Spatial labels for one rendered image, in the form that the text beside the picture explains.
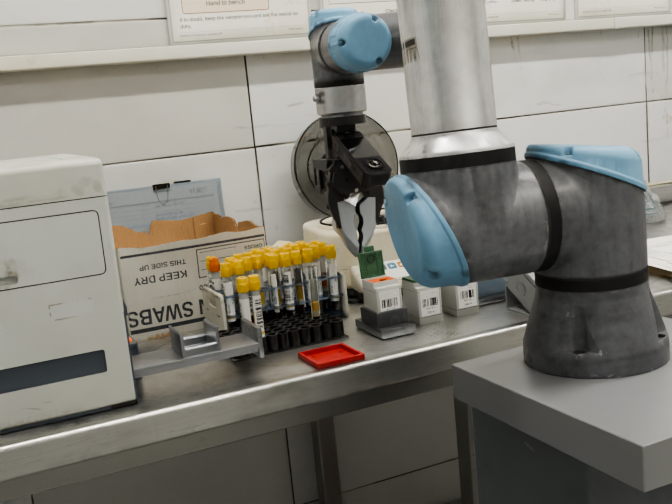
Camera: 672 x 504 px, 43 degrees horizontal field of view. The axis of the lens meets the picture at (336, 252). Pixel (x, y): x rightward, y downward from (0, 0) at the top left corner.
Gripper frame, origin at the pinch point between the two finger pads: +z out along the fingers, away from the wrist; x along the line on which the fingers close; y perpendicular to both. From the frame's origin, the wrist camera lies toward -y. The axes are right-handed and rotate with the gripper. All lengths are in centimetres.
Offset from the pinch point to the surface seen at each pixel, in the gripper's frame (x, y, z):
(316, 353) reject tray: 12.6, -11.3, 11.1
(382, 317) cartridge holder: 1.5, -9.5, 8.5
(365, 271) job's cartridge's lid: 1.2, -4.1, 2.6
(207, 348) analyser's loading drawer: 27.9, -13.7, 6.7
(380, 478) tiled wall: -22, 51, 63
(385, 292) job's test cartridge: 0.5, -9.0, 5.1
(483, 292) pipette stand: -19.3, -3.0, 9.6
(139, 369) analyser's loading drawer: 36.8, -14.6, 7.4
